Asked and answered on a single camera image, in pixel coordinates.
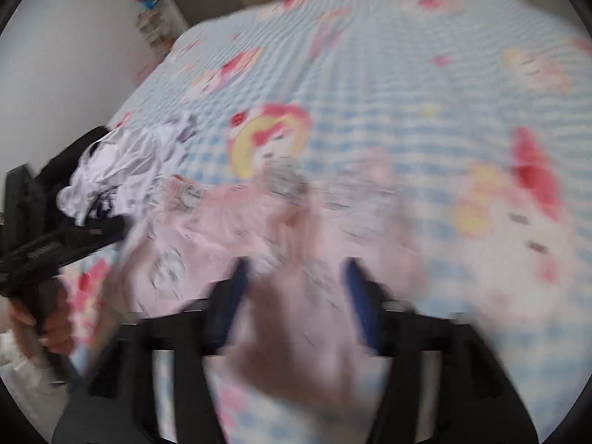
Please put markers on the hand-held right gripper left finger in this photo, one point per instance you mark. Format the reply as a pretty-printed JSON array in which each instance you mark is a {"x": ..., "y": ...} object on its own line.
[{"x": 233, "y": 305}]

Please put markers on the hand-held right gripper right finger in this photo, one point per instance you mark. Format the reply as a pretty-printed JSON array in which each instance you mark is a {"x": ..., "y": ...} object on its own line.
[{"x": 363, "y": 305}]

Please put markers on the pink printed garment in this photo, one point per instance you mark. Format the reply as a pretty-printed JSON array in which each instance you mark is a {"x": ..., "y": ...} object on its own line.
[{"x": 277, "y": 333}]

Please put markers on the white shelf rack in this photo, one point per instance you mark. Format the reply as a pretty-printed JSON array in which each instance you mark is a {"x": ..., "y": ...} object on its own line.
[{"x": 152, "y": 27}]

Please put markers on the white garment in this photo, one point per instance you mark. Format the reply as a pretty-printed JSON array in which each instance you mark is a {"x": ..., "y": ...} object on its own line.
[{"x": 125, "y": 162}]

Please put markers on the person's left hand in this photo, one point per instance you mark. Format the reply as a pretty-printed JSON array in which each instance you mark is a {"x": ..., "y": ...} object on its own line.
[{"x": 60, "y": 328}]

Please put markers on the blue checked printed blanket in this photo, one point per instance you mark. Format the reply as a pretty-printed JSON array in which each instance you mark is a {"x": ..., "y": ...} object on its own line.
[{"x": 416, "y": 78}]

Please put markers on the person's left forearm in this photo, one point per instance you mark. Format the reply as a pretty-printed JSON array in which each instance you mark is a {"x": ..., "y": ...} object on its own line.
[{"x": 18, "y": 365}]

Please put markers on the black garment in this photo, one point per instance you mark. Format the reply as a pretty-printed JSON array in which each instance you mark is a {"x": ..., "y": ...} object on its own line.
[{"x": 64, "y": 162}]

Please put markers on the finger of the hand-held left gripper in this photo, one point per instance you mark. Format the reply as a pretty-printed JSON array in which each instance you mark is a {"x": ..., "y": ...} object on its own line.
[{"x": 92, "y": 238}]

